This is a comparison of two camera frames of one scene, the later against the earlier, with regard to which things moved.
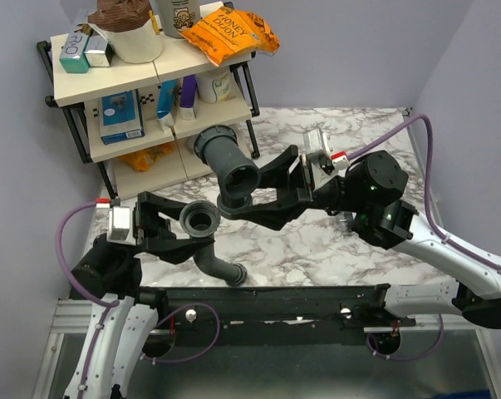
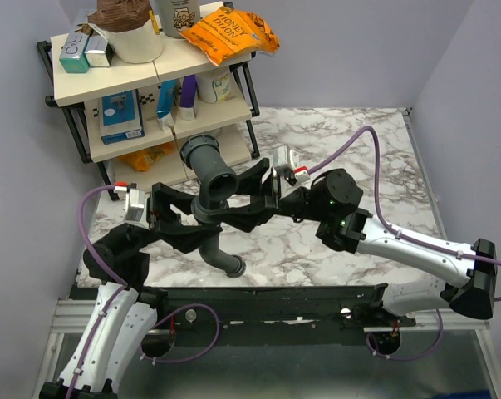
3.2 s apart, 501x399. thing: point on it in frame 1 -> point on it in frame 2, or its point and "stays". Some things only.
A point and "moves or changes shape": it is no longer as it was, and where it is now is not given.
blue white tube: (166, 104) stays
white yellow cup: (215, 86) stays
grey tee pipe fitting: (236, 174) moves or changes shape
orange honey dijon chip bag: (228, 33) stays
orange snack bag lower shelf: (142, 160) stays
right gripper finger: (275, 173) -> (252, 179)
